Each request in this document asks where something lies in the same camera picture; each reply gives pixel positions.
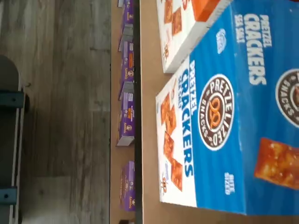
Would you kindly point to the purple Annie's box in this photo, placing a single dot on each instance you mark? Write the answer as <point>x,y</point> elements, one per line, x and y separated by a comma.
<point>128,2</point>
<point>127,116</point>
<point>128,186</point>
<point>127,60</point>

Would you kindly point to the orange pretzel crackers box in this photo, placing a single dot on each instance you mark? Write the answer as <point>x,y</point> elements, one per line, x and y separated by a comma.
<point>172,46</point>

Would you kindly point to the blue pretzel crackers box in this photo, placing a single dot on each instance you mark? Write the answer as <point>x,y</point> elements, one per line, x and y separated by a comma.
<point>210,163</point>

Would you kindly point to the grey wheeled base stand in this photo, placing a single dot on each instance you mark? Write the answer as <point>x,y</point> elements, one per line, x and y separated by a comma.
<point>9,140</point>

